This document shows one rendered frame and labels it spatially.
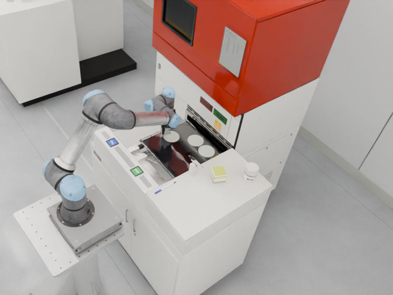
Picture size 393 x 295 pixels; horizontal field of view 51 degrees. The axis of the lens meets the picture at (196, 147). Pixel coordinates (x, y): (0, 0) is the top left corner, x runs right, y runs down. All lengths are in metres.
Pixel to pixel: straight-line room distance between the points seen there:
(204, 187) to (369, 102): 1.83
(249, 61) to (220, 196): 0.72
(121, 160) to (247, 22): 1.00
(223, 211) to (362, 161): 1.98
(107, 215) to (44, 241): 0.33
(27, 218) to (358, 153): 2.75
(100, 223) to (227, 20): 1.19
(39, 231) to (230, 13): 1.44
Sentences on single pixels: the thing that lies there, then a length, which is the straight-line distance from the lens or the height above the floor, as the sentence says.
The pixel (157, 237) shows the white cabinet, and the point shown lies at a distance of 2.32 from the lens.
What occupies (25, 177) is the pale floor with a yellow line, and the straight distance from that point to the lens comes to 3.61.
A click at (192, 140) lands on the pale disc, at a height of 0.90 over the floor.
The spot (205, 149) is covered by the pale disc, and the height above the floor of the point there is 0.90.
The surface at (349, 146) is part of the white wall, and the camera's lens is 3.89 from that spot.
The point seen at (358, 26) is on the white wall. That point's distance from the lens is 3.49.
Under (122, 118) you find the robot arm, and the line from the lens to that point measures 1.91.
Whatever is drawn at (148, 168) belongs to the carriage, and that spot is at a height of 0.88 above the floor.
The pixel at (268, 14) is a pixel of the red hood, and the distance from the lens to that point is 1.98.
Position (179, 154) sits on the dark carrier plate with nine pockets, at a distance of 2.45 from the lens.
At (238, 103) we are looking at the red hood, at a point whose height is 1.32.
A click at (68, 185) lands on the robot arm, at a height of 1.12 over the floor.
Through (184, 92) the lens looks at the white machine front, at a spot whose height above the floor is 1.04.
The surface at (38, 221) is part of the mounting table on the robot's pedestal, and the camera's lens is 2.31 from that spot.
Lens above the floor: 2.69
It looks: 46 degrees down
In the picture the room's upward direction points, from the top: 9 degrees clockwise
